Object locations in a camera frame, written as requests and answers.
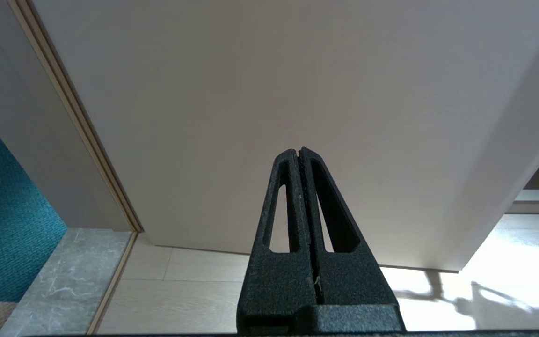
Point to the blue carpet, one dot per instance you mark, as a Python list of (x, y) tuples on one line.
[(7, 234)]

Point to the beige door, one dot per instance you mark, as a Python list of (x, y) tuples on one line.
[(297, 70)]

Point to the grey marble threshold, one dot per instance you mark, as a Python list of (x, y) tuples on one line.
[(73, 281)]

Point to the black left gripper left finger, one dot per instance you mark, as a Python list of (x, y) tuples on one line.
[(274, 281)]

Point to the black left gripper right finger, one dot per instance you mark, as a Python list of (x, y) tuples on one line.
[(353, 281)]

